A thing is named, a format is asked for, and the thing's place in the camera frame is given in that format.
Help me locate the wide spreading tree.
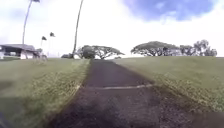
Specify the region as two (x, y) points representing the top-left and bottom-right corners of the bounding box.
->
(75, 44), (125, 60)

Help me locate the dark asphalt path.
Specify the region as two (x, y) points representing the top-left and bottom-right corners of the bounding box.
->
(46, 59), (224, 128)

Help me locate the row of wide spreading trees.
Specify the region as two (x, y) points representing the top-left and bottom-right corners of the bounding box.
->
(130, 39), (218, 58)

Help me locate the small palm tree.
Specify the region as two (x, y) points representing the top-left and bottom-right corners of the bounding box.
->
(39, 35), (48, 54)
(48, 31), (56, 58)

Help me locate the grass lawn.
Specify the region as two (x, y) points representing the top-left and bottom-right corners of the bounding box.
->
(112, 55), (224, 114)
(0, 57), (92, 128)

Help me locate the low building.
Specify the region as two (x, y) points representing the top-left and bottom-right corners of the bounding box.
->
(0, 43), (44, 61)

